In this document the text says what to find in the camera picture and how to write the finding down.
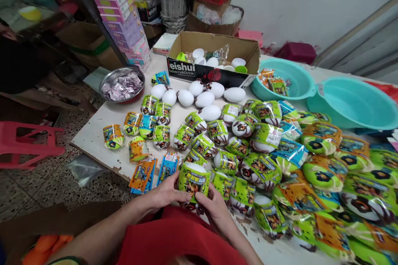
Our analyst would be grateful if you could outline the person's right hand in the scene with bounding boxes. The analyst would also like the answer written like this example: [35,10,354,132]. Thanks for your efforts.
[195,182,238,227]

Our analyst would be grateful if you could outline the person's left hand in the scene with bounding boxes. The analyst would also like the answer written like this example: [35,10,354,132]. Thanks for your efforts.
[145,169,193,217]

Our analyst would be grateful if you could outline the person's left thumb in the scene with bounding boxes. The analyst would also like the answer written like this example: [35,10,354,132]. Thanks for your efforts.
[169,191,193,205]

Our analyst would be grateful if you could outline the person's right fingers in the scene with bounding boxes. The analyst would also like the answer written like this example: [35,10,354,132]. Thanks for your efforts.
[195,196,213,217]

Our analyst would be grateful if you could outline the person's right thumb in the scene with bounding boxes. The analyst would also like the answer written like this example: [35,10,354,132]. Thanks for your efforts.
[206,182,220,201]

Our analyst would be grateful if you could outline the person's left fingers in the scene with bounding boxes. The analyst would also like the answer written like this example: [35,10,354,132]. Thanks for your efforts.
[161,169,182,193]

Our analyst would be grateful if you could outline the green sleeved toy egg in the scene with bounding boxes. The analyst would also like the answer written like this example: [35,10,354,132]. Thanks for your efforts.
[177,161,213,211]

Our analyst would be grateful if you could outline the bundle of blue flat sleeves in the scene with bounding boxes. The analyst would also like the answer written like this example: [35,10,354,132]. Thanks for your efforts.
[155,150,179,188]

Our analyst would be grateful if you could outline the bundle of orange flat sleeves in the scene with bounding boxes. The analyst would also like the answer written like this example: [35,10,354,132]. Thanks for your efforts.
[128,157,158,196]

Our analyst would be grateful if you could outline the person's body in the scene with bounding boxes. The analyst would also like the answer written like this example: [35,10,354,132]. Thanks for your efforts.
[116,205,249,265]

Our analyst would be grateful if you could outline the orange sleeved toy egg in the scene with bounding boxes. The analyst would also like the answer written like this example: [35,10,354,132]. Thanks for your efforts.
[128,136,150,164]
[102,124,126,149]

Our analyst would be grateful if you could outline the blue sleeved toy egg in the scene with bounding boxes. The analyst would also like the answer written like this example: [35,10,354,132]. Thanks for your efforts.
[151,71,171,87]
[138,114,158,140]

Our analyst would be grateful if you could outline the pile of wrapped toy eggs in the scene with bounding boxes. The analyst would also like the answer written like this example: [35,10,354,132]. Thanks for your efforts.
[124,94,398,265]

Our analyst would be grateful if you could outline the row of plain white eggs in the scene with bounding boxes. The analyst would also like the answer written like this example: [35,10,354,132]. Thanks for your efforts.
[150,79,248,122]

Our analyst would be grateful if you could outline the clear plastic bag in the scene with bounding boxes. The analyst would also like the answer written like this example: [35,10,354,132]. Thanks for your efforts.
[67,155,103,188]

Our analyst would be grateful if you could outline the metal bowl of silver packets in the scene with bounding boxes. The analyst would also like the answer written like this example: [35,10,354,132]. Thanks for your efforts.
[99,67,146,104]

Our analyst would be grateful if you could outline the open cardboard box black print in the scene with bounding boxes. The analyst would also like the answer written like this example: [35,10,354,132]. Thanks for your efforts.
[165,31,261,89]

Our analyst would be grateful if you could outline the wrapped eggs in basin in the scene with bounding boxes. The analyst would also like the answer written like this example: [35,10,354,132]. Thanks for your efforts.
[258,68,291,97]

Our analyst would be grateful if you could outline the heap of white egg halves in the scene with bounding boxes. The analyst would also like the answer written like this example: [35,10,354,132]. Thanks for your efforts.
[186,47,247,73]

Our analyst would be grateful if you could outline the small teal plastic basin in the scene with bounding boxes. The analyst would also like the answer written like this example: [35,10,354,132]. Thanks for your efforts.
[250,58,316,101]

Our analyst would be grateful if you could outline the orange plastic object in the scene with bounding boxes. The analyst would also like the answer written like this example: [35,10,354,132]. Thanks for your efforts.
[22,234,75,265]

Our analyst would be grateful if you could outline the red plastic stool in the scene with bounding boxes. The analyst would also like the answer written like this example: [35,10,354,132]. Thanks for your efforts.
[0,120,66,170]

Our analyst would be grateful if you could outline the light pink plastic stool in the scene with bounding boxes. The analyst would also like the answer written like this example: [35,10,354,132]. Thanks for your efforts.
[237,30,264,49]

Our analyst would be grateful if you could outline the brown cardboard carton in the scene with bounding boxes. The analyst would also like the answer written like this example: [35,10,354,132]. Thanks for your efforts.
[55,21,126,70]

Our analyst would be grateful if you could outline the dark pink plastic stool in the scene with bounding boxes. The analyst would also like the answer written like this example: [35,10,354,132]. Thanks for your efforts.
[273,41,318,65]

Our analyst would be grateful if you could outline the large teal plastic basin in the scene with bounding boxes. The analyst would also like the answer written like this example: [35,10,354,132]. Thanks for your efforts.
[306,76,398,131]

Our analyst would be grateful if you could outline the brown cardboard box with bags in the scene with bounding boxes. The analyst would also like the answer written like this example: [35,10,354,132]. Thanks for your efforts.
[186,0,245,38]

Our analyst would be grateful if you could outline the stack of pink cartons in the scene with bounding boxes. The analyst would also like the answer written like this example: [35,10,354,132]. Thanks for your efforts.
[87,0,152,73]

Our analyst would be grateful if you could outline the black printed carton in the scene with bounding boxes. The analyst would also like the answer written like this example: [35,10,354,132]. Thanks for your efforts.
[138,0,163,24]

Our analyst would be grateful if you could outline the stack of grey pulp trays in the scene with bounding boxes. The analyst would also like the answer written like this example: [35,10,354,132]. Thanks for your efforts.
[160,0,188,34]

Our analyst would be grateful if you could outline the yellow green bowl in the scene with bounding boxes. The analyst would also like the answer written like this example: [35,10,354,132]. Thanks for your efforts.
[18,5,43,22]

